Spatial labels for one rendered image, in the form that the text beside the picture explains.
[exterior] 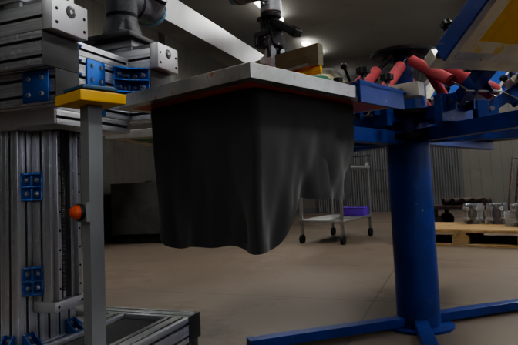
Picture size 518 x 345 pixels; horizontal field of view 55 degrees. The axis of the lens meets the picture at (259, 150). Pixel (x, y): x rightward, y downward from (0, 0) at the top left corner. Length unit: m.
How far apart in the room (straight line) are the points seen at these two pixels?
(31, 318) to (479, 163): 10.11
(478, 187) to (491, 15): 9.44
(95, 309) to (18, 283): 0.42
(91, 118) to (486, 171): 10.23
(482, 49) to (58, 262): 1.58
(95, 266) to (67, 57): 0.57
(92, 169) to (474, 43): 1.31
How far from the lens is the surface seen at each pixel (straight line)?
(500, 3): 1.82
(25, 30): 1.48
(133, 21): 1.97
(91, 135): 1.35
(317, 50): 1.64
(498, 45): 1.97
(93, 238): 1.35
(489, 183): 11.18
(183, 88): 1.36
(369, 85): 1.62
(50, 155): 1.72
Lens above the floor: 0.70
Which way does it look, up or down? 4 degrees up
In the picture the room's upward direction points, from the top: 2 degrees counter-clockwise
